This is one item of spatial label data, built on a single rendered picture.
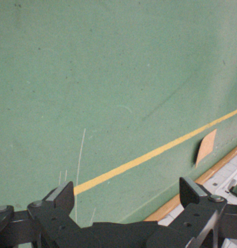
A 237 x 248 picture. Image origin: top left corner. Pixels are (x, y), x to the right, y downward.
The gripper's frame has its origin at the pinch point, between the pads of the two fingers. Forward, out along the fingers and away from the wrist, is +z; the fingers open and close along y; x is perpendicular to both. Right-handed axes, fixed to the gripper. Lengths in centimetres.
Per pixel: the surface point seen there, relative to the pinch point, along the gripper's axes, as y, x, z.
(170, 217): 45, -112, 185
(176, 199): 56, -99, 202
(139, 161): 9, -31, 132
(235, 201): 141, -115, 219
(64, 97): -29, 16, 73
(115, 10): -3, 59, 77
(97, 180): -21, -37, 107
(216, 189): 119, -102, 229
